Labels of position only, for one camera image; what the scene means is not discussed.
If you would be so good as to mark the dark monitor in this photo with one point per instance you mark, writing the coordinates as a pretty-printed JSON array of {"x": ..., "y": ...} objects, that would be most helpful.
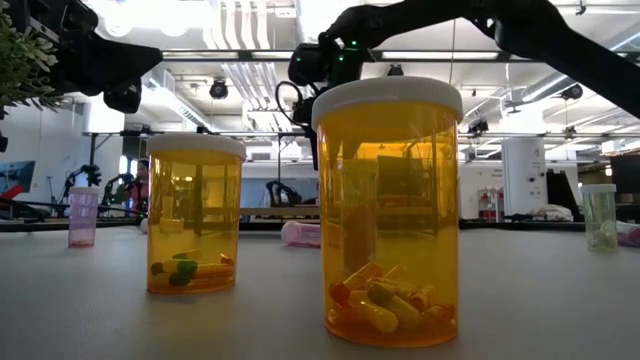
[{"x": 625, "y": 177}]

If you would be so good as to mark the black overhead rig beam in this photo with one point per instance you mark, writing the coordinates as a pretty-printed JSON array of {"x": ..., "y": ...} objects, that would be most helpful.
[{"x": 505, "y": 56}]

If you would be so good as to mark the red white cabinet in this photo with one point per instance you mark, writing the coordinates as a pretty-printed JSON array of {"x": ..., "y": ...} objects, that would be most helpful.
[{"x": 490, "y": 204}]

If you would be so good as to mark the black angular stand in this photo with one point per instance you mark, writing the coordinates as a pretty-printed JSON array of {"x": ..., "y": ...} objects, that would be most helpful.
[{"x": 560, "y": 195}]

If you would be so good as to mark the white cloth heap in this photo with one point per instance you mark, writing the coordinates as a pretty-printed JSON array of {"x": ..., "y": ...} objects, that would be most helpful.
[{"x": 552, "y": 212}]

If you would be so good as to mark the large orange medicine bottle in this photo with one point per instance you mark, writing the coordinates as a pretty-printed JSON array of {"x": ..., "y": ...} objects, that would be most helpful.
[
  {"x": 195, "y": 215},
  {"x": 390, "y": 225}
]

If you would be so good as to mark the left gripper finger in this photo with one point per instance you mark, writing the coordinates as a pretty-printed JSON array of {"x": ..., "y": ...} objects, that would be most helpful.
[{"x": 125, "y": 60}]

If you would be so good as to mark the black metal table frame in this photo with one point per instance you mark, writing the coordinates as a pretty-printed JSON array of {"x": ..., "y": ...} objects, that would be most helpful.
[{"x": 500, "y": 226}]

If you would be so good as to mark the white round pillar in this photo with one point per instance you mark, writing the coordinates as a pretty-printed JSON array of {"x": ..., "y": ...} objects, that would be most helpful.
[{"x": 522, "y": 175}]

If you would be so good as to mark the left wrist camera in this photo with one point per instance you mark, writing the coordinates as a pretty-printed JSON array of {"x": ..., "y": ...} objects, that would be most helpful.
[{"x": 122, "y": 97}]

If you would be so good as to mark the grey table mat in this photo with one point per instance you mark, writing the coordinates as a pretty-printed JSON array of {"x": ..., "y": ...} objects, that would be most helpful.
[{"x": 525, "y": 310}]

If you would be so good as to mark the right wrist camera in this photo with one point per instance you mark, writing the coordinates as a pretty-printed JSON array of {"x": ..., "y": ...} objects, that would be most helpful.
[{"x": 307, "y": 65}]

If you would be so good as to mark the white light bar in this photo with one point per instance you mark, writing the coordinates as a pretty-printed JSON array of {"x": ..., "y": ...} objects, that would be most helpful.
[
  {"x": 440, "y": 55},
  {"x": 272, "y": 55}
]

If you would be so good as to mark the black background robot arm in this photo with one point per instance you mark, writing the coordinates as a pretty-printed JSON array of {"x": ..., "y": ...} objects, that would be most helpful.
[
  {"x": 274, "y": 189},
  {"x": 117, "y": 182},
  {"x": 92, "y": 175}
]

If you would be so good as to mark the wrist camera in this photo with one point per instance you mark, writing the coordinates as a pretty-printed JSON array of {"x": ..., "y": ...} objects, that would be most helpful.
[
  {"x": 122, "y": 97},
  {"x": 307, "y": 65}
]

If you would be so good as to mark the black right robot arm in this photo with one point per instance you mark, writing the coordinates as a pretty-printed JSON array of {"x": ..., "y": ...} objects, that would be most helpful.
[{"x": 550, "y": 35}]

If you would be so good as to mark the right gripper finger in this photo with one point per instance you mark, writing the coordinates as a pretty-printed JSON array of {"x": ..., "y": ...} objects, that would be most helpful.
[{"x": 313, "y": 145}]

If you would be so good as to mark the green potted plant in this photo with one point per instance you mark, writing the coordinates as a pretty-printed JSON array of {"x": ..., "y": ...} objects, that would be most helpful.
[{"x": 25, "y": 65}]

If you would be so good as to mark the black ceiling spotlight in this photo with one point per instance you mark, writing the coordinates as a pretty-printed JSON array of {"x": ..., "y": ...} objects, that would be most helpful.
[
  {"x": 218, "y": 89},
  {"x": 572, "y": 91},
  {"x": 477, "y": 126}
]

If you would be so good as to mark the person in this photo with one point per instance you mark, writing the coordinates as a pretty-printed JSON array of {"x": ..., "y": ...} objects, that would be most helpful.
[{"x": 142, "y": 170}]

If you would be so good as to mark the blue screen monitor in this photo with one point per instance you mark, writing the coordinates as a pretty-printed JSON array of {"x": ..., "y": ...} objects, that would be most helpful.
[{"x": 17, "y": 175}]

